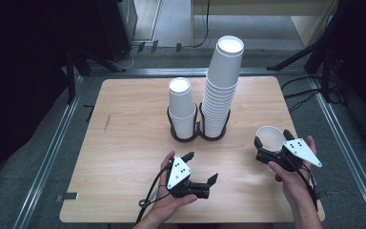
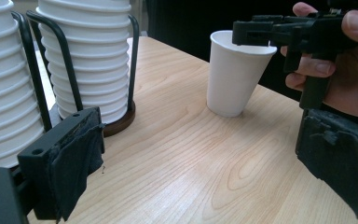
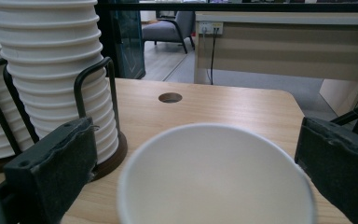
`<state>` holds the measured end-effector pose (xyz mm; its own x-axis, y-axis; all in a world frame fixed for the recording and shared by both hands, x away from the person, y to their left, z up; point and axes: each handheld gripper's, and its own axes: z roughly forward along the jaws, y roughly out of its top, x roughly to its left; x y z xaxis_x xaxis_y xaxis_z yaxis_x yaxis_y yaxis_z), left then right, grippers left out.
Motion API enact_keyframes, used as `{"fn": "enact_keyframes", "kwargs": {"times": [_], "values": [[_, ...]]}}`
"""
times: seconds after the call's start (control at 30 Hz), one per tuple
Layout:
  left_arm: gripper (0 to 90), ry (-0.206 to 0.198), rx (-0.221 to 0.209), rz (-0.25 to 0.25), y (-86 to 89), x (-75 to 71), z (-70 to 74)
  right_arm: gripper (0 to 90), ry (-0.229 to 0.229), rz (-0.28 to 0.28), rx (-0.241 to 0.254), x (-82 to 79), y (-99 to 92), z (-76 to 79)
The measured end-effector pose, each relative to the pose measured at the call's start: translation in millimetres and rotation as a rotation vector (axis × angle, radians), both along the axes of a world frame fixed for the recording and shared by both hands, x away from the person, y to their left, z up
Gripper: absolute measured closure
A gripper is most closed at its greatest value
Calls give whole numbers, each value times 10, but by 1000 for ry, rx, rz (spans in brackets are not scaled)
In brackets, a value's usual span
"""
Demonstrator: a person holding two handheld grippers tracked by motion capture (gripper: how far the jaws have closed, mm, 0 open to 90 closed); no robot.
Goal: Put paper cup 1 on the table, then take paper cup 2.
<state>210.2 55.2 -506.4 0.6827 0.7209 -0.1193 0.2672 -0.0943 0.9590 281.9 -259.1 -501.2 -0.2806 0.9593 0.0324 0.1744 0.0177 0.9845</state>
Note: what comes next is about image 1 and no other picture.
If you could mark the person's left hand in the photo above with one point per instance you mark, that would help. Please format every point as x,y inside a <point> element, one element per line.
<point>165,200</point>

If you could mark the person's right hand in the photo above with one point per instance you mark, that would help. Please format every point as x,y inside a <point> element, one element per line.
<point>295,187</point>

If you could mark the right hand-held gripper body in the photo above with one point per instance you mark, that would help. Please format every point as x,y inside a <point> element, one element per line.
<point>300,148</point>

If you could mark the aluminium frame rail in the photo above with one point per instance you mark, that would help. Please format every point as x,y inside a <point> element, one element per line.
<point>349,152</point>
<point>171,72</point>
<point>48,156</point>

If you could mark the grey table bracket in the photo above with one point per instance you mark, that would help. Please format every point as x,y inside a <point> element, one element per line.
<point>68,197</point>

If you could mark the dark floor bracket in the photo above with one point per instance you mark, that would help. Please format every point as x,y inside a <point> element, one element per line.
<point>178,47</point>
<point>141,46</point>
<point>154,46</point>

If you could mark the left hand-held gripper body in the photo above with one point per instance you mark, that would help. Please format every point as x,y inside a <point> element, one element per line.
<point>179,171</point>

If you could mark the white paper cup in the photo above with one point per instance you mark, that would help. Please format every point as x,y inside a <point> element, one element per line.
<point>271,138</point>

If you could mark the black metal stand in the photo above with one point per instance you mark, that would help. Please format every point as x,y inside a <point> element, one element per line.
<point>71,82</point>

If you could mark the tall stack of white cups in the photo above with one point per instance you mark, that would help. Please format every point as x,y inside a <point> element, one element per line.
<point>224,73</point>

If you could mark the light wooden desk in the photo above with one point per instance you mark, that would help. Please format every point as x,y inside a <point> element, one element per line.
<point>305,25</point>

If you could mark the dark curtain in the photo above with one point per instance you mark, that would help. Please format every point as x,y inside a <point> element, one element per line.
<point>19,79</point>

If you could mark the short stack of white cups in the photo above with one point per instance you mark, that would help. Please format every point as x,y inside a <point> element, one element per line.
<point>181,105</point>

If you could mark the black tripod stand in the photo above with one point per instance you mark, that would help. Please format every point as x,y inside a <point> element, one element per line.
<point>292,58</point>

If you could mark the black cabinet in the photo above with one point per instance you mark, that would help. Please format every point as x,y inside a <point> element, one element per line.
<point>114,25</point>

